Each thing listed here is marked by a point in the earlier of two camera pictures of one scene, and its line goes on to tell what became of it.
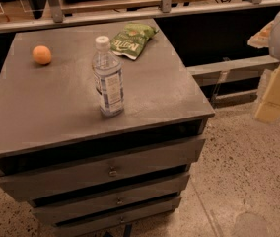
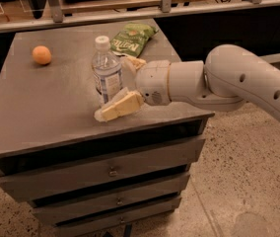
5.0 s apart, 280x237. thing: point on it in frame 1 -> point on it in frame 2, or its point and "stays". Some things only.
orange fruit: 41,54 stays
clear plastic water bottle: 107,73 stays
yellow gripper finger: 268,37 -> 136,62
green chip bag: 132,39 stays
